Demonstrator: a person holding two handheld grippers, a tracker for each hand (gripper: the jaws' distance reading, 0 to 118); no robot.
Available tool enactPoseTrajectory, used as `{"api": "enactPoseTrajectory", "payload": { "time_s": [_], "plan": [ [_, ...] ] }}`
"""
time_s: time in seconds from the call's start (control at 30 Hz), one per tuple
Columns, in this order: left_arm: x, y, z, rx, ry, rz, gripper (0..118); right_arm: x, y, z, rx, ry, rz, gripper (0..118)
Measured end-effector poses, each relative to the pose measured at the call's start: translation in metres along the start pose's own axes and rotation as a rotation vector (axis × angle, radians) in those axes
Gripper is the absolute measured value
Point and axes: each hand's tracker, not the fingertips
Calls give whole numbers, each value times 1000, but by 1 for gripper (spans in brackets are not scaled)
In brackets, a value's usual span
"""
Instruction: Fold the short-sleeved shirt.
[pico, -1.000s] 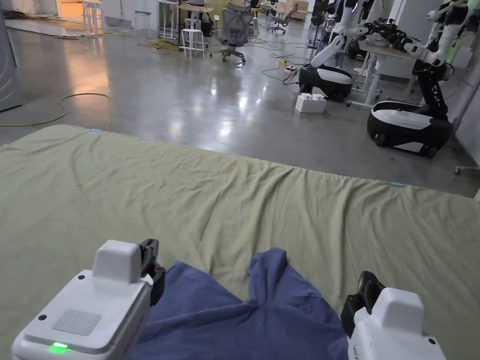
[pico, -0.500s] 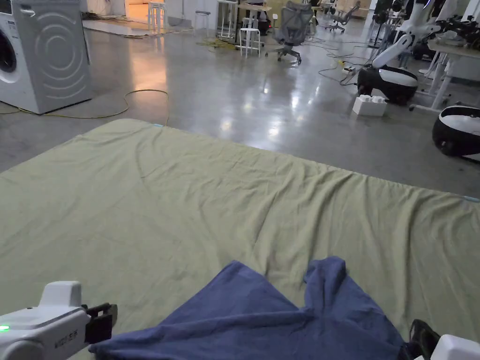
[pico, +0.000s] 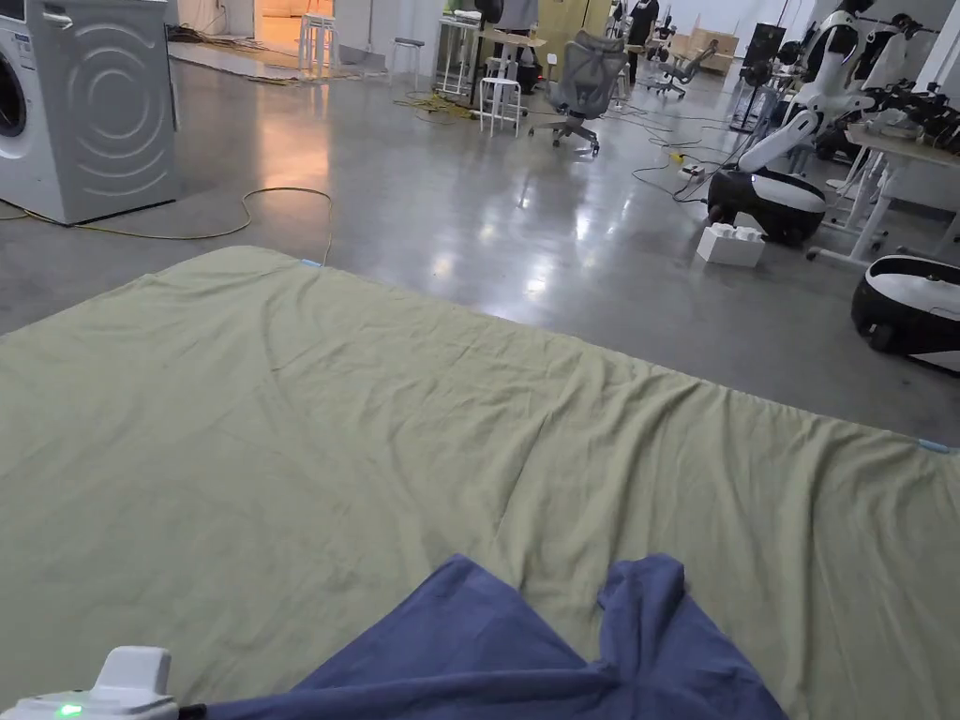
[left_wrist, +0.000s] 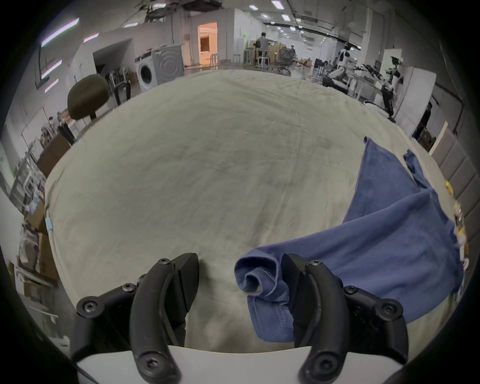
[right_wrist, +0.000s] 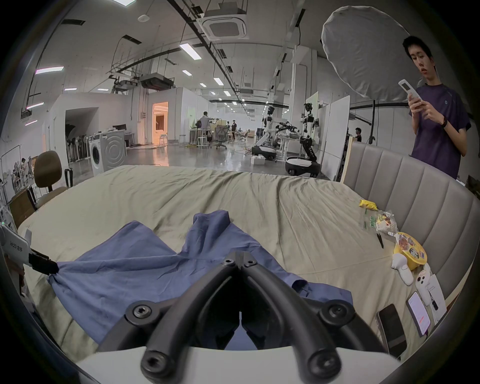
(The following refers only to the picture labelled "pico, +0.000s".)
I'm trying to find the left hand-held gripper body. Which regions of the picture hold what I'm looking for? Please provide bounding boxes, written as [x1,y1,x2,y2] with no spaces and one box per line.
[0,646,180,720]

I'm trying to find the dark blue shirt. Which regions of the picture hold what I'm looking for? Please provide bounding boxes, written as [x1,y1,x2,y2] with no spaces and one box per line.
[201,553,790,720]

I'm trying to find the white and black robot base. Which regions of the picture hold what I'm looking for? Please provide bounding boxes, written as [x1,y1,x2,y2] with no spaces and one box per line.
[850,254,960,375]

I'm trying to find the bed with pale green sheet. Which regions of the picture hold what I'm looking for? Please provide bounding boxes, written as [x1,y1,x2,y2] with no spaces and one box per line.
[0,246,960,720]

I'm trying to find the white washing machine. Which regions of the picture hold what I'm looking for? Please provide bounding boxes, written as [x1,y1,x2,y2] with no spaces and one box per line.
[0,0,181,226]

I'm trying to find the white round stool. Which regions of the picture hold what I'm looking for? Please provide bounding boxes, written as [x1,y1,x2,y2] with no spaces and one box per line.
[388,37,425,90]
[298,11,340,80]
[478,77,523,140]

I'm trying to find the white-legged wooden table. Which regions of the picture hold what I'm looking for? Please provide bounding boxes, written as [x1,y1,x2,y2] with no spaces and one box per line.
[471,26,550,106]

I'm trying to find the grey mesh office chair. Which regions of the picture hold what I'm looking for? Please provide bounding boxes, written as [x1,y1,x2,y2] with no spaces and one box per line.
[646,43,718,98]
[528,29,630,158]

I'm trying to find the white and black robot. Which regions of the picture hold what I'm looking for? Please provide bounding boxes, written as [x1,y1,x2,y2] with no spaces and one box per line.
[706,0,912,246]

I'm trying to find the white-legged desk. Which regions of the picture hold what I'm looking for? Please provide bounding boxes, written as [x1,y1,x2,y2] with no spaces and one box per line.
[806,123,960,265]

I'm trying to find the yellow cable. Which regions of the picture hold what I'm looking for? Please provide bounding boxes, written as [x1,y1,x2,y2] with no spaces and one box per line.
[0,187,335,268]

